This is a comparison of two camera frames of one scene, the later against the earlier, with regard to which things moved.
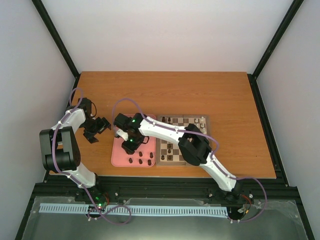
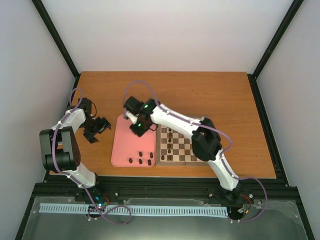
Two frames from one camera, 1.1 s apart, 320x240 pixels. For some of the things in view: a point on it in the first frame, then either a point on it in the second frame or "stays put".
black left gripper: x=104 y=124 stays put
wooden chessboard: x=168 y=152 stays put
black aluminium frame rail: x=278 y=189 stays put
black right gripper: x=131 y=149 -> x=138 y=132
